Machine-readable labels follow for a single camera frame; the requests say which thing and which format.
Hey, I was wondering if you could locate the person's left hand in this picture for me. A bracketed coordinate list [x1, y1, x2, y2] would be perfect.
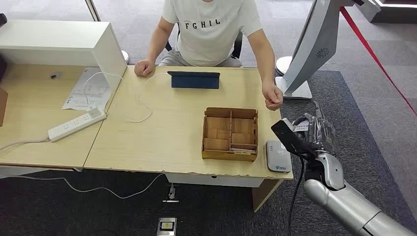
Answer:
[261, 81, 284, 112]

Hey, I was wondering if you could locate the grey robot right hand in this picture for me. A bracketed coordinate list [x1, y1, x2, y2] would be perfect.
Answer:
[293, 101, 337, 156]

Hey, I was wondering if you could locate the person's right hand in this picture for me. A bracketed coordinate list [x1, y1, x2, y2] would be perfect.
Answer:
[134, 59, 156, 77]

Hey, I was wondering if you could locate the wooden compartment box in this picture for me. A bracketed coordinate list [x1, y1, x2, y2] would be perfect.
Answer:
[201, 107, 259, 163]

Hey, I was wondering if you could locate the grey card reader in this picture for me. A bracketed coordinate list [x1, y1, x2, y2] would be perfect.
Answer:
[265, 141, 293, 173]

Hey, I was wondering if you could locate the person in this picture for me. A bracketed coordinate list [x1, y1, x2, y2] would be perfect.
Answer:
[134, 0, 284, 112]

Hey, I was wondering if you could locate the clear plastic film wrap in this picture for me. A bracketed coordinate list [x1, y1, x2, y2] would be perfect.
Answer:
[296, 112, 337, 154]

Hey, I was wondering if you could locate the silver stanchion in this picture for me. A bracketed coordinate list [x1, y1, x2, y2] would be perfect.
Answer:
[85, 0, 130, 64]
[275, 56, 294, 76]

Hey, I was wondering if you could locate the tablet in dark blue case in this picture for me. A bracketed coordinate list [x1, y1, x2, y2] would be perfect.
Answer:
[167, 71, 221, 90]

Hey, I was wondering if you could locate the printed paper sheet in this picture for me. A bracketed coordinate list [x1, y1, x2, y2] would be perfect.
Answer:
[61, 67, 113, 112]

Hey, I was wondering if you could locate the silver kiosk stand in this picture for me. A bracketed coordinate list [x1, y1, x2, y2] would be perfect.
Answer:
[275, 0, 380, 100]

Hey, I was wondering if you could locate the wooden desk leg panel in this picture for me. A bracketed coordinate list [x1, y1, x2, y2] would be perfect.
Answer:
[251, 179, 283, 213]

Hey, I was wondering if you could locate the white power strip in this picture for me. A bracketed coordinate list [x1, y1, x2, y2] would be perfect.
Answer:
[48, 107, 108, 143]

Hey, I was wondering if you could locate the white desk cabinet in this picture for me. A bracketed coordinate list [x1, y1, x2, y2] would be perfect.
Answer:
[0, 19, 128, 110]

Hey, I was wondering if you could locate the red barrier belt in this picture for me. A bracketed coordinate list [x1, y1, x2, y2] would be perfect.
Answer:
[339, 6, 417, 118]

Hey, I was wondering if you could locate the white desk drawer front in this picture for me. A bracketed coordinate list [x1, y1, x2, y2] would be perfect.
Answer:
[165, 173, 265, 189]

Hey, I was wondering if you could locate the white floor plug adapter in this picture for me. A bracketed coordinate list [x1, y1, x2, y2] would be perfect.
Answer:
[162, 183, 180, 204]

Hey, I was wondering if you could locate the dark plinth with light strip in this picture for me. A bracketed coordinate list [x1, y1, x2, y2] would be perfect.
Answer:
[371, 0, 417, 24]

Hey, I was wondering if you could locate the brown cardboard object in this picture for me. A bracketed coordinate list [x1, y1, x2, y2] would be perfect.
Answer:
[0, 87, 8, 128]

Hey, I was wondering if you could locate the metal floor socket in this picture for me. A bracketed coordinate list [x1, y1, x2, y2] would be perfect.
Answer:
[156, 217, 178, 236]

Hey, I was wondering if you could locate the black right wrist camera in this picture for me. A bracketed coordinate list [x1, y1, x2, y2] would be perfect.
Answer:
[271, 118, 315, 160]

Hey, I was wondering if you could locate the white charging cable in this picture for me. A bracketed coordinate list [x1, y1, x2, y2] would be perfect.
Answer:
[83, 71, 170, 124]

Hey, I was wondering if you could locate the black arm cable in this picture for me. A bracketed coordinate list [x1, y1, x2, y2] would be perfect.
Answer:
[287, 153, 306, 236]

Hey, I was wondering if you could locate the white floor cable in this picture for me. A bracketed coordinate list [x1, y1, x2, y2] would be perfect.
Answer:
[0, 173, 167, 200]

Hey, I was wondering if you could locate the white power strip cord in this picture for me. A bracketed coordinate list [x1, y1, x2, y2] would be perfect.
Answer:
[0, 138, 51, 152]

